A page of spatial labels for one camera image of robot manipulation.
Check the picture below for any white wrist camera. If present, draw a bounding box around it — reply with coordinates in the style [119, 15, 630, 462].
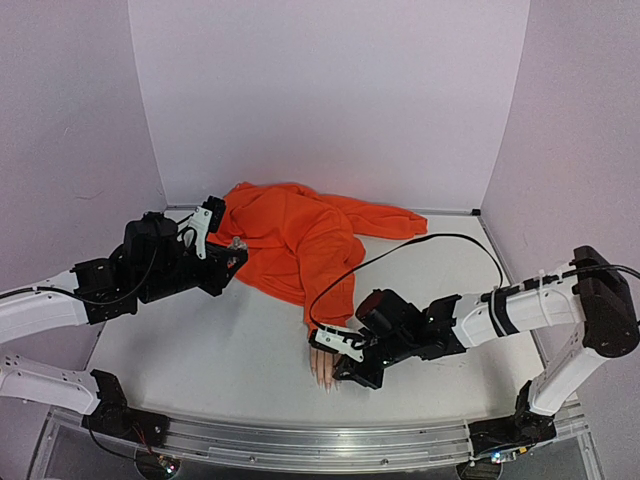
[179, 196, 226, 260]
[309, 325, 374, 363]

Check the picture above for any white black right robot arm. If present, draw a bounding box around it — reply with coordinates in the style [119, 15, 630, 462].
[334, 246, 639, 418]

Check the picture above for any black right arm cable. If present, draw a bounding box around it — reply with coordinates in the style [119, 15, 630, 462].
[307, 233, 640, 334]

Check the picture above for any orange hoodie sweatshirt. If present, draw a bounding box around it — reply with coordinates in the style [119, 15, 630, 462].
[208, 183, 428, 327]

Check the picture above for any mannequin hand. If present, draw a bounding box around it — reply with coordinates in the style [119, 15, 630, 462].
[309, 347, 341, 393]

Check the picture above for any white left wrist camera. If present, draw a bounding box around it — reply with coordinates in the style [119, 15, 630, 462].
[179, 196, 226, 260]

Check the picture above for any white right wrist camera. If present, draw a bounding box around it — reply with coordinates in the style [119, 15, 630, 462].
[309, 325, 374, 363]

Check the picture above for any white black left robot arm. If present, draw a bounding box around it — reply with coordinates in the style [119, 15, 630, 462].
[1, 208, 248, 437]

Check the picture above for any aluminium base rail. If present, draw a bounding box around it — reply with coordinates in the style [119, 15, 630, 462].
[37, 399, 601, 480]

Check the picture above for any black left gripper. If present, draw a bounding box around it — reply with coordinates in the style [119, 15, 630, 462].
[140, 241, 249, 305]

